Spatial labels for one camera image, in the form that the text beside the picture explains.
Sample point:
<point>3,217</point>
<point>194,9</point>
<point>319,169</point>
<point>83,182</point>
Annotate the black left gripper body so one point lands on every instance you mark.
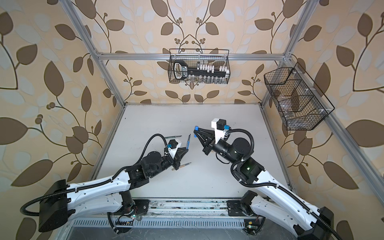
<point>174,162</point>

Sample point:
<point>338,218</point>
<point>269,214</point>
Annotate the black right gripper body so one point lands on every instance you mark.
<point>208,149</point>

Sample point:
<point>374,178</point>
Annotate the blue pen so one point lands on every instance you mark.
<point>188,142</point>

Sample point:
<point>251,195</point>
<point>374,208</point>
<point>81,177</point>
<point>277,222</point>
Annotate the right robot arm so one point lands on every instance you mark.
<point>266,195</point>

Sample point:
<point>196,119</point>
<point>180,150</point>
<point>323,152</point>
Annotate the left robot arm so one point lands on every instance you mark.
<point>63,201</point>

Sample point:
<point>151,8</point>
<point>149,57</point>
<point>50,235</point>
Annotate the beige pen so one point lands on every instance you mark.
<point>181,166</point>

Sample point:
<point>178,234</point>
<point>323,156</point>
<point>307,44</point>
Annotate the green pen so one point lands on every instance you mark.
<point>173,137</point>

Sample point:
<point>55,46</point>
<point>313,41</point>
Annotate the black tool in basket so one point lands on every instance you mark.
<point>183,71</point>

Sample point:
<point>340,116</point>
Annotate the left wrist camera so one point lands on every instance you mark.
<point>173,146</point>

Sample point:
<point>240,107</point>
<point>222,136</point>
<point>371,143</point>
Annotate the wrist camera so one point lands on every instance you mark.
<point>220,126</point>
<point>173,146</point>

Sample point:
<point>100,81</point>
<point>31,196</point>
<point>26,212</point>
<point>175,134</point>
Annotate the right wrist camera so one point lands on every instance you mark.
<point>220,126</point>

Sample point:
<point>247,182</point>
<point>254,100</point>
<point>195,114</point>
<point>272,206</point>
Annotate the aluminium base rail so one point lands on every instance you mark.
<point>189,207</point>

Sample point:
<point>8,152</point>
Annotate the rear wire basket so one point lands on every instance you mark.
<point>217,57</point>

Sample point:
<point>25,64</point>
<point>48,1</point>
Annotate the side wire basket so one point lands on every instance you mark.
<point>300,101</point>

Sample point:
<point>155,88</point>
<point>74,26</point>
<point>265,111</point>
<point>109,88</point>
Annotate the aluminium frame post right rear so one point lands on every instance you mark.
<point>285,58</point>

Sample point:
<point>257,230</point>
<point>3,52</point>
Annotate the aluminium frame post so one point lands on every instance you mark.
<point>285,58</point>
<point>81,30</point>

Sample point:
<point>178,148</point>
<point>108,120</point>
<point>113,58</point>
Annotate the aluminium frame post left rear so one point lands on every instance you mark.
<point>81,30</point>

